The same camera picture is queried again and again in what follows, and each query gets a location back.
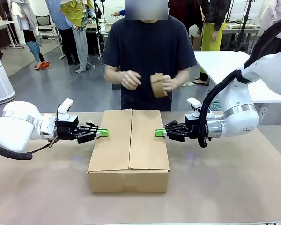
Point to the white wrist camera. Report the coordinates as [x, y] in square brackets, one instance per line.
[194, 103]
[66, 105]

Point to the white cylindrical air purifier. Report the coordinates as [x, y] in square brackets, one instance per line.
[0, 77]

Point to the dark red garment figure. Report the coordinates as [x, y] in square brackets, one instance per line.
[180, 9]

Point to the person's right forearm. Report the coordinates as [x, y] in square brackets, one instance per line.
[112, 76]

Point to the figure with grey scarf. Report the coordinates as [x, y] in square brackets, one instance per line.
[25, 14]

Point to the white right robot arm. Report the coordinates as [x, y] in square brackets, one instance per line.
[238, 119]

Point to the teal cloth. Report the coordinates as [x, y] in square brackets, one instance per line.
[216, 104]

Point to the person's left forearm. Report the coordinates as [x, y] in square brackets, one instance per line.
[183, 77]

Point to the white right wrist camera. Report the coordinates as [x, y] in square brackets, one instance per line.
[194, 103]

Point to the person's right hand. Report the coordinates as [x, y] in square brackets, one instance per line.
[131, 79]

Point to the small cardboard carton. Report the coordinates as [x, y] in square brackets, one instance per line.
[196, 42]

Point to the black light stand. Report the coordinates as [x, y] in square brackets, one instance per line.
[247, 14]

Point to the brown packing tape roll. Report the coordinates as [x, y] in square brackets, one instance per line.
[158, 90]

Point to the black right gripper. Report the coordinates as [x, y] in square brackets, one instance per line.
[192, 126]

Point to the person in blue top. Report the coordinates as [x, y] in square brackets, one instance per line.
[123, 12]

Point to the grey desk with metal legs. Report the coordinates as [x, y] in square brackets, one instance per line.
[0, 24]

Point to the person in dark navy t-shirt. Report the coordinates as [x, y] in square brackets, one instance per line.
[145, 47]

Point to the person in yellow apron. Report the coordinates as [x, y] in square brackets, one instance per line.
[210, 35]

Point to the black office chair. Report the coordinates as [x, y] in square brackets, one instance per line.
[43, 22]

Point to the background workbench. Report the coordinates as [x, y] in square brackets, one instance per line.
[243, 25]

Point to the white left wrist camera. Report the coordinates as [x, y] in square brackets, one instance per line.
[66, 105]

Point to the black tripod stand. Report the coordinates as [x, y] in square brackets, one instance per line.
[98, 35]

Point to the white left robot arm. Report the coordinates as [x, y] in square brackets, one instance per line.
[16, 126]

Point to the person's left hand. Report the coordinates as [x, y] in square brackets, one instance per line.
[171, 84]

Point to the brown cardboard box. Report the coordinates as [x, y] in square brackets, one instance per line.
[128, 180]

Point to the light blue shirt figure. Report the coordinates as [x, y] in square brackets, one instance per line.
[53, 14]

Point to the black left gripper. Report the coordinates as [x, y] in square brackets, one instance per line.
[65, 130]

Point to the large white table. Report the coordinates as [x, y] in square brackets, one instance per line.
[220, 63]

